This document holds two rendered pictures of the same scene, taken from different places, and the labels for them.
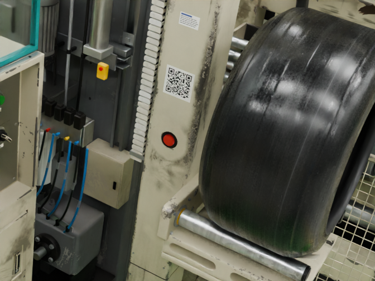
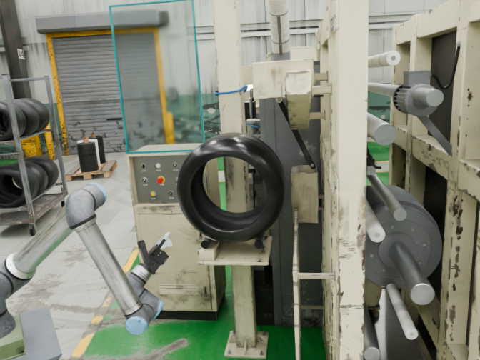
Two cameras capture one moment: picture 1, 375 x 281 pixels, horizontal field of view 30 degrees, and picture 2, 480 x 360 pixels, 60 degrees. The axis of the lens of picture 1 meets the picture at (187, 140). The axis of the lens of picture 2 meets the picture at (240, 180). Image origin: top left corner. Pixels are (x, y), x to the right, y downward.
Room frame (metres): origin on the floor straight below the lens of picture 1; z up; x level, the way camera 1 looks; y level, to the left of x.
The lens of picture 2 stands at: (0.97, -2.32, 1.72)
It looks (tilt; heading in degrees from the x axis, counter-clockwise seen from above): 14 degrees down; 76
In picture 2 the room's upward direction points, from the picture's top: 3 degrees counter-clockwise
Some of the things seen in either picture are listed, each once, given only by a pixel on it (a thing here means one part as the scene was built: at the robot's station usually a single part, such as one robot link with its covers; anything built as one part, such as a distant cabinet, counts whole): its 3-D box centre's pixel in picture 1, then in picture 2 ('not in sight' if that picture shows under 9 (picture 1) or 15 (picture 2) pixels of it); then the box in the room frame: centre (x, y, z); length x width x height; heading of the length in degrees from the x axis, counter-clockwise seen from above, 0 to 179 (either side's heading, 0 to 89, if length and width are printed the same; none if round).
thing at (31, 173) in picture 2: not in sight; (18, 152); (-0.50, 3.58, 0.96); 1.36 x 0.71 x 1.92; 76
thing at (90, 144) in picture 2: not in sight; (91, 155); (0.08, 6.54, 0.38); 1.20 x 0.80 x 0.76; 84
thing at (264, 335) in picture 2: not in sight; (246, 342); (1.53, 0.02, 0.02); 0.27 x 0.27 x 0.04; 67
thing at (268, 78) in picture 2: not in sight; (284, 78); (1.68, -0.45, 1.71); 0.61 x 0.25 x 0.15; 67
